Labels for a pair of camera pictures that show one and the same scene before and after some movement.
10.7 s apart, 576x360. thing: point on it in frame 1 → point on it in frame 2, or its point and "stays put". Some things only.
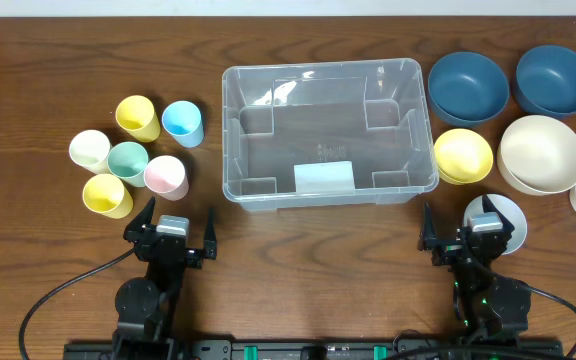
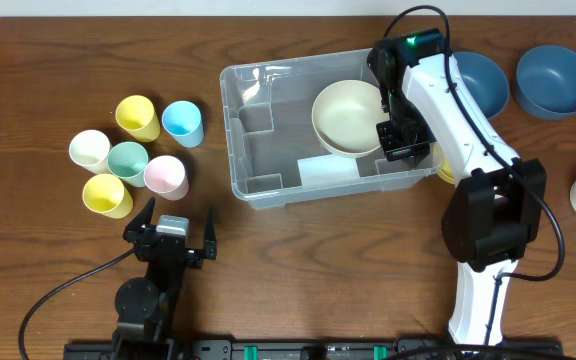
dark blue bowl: x=467 y=89 stays put
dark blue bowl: x=555 y=82 stays put
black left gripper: x=169 y=248 stays put
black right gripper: x=466 y=247 → x=403 y=142
